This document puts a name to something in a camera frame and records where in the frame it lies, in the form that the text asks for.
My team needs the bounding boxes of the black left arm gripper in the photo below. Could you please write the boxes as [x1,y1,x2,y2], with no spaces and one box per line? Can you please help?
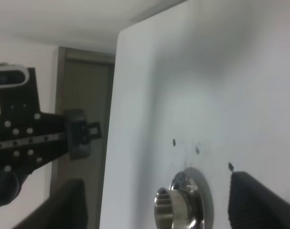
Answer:
[0,68,101,180]

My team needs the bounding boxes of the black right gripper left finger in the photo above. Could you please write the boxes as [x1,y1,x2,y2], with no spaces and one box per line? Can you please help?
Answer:
[15,179,88,229]

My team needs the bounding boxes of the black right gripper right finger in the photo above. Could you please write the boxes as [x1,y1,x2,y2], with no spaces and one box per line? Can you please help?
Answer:
[228,172,290,229]

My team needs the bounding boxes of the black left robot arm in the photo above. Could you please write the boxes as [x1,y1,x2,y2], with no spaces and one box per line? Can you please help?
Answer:
[0,65,102,229]

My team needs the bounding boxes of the far steel saucer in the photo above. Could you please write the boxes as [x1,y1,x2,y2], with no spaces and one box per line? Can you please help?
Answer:
[170,167,214,229]

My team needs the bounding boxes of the brown door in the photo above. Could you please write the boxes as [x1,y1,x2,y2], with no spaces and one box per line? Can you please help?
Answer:
[50,47,115,229]

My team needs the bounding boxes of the far steel teacup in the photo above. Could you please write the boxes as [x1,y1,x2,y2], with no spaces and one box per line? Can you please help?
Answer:
[154,186,204,229]

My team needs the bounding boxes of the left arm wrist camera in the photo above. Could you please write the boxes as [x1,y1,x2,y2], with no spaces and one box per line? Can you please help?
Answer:
[0,63,30,89]

